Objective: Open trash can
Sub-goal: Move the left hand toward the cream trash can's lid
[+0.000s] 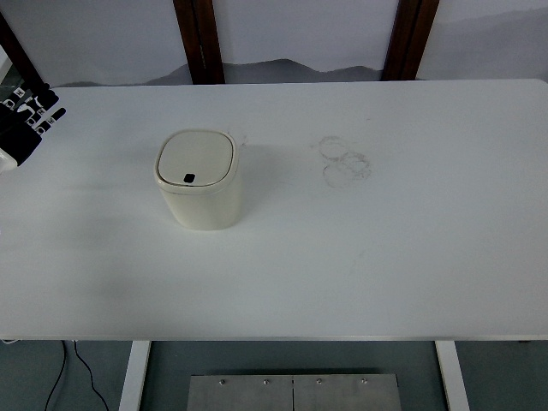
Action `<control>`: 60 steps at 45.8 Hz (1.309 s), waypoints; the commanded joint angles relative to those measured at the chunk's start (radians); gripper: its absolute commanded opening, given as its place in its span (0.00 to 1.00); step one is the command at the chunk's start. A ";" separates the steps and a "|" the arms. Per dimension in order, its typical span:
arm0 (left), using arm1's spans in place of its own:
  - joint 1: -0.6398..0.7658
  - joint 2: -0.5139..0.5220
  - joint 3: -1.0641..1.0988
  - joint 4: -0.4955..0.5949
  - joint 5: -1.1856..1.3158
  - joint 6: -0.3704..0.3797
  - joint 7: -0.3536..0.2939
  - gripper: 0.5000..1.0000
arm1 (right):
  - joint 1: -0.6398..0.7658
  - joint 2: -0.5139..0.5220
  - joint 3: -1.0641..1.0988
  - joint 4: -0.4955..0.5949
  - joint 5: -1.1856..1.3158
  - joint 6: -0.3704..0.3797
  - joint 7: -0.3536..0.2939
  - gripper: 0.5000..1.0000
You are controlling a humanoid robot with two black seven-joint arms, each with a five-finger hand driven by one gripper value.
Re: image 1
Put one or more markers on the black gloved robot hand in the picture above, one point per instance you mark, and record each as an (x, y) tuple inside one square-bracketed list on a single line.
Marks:
[(25, 118)]

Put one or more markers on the cream plastic trash can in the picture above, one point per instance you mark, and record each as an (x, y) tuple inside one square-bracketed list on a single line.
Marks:
[(198, 174)]

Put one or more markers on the white robot forearm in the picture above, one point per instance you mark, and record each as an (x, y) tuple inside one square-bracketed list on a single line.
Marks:
[(7, 162)]

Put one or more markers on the left white table leg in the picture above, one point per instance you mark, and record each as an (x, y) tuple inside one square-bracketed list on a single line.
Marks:
[(135, 377)]

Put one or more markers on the white table leg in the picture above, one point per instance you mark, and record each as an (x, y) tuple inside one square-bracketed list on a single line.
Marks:
[(450, 368), (135, 377)]

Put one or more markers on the right white table leg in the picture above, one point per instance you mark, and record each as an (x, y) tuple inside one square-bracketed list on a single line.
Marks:
[(450, 368)]

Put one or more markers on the dark wooden post far left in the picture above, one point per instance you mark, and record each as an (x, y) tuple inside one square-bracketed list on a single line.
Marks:
[(19, 57)]

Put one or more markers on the left dark wooden frame post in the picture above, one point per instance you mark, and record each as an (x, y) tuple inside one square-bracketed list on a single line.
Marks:
[(197, 25)]

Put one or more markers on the dark wooden frame post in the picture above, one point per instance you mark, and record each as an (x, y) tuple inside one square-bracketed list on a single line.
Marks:
[(408, 39), (197, 25)]

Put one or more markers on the grey metal base plate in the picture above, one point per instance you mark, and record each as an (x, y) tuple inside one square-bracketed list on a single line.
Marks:
[(295, 392)]

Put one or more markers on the right dark wooden frame post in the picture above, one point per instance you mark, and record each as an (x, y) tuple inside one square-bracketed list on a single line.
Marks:
[(408, 39)]

